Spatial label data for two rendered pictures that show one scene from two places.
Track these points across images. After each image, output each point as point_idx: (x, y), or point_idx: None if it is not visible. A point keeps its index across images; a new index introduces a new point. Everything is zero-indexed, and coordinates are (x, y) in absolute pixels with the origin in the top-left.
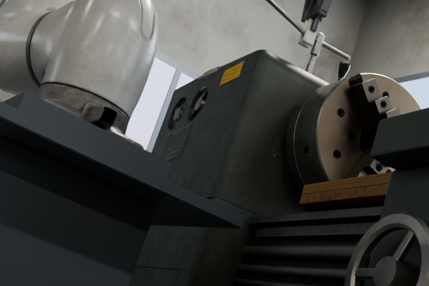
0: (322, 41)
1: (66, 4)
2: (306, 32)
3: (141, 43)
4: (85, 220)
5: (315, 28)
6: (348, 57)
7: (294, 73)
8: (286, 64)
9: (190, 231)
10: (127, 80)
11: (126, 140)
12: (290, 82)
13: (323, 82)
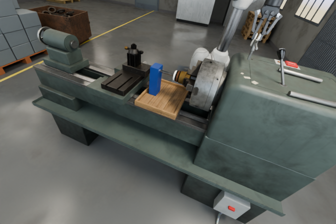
0: (254, 43)
1: (211, 52)
2: (252, 40)
3: (191, 58)
4: None
5: (251, 37)
6: (255, 48)
7: (231, 60)
8: (233, 57)
9: None
10: (190, 64)
11: None
12: (229, 63)
13: (234, 62)
